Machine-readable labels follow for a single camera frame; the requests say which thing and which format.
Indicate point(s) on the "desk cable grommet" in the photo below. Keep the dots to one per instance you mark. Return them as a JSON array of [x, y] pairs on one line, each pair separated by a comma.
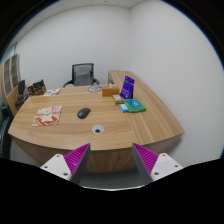
[[97, 129]]

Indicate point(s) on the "wooden bookshelf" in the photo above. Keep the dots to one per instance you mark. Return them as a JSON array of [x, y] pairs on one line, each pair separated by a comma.
[[10, 77]]

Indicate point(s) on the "wooden office desk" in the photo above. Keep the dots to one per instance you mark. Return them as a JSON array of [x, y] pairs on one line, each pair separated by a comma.
[[155, 128]]

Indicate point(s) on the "black mesh office chair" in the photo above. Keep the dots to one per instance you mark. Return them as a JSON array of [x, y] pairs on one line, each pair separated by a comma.
[[82, 75]]

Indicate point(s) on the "black side chair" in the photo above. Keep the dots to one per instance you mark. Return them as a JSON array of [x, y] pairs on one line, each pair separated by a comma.
[[22, 95]]

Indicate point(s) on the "dark printed box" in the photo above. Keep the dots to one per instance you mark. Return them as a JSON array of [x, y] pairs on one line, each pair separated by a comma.
[[36, 88]]

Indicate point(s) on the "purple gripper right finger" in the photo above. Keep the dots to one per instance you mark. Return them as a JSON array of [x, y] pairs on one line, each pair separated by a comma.
[[145, 160]]

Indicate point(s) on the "pink patterned mouse pad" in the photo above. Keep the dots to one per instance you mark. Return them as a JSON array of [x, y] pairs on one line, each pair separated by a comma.
[[47, 116]]

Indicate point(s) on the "small tan box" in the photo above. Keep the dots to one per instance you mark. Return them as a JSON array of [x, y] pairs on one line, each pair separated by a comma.
[[117, 99]]

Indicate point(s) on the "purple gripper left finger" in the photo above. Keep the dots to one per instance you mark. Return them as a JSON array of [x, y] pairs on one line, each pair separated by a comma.
[[76, 161]]

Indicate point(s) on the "white green leaflet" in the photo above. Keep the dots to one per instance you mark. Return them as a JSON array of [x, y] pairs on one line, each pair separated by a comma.
[[52, 92]]

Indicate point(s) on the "black chair at left edge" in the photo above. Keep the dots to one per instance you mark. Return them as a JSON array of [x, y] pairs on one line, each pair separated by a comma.
[[6, 118]]

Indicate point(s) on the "black computer mouse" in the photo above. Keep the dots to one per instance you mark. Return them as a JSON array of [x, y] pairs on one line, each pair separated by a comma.
[[83, 113]]

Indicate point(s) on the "small blue box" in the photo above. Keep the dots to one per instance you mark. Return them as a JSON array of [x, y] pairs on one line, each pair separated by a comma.
[[124, 108]]

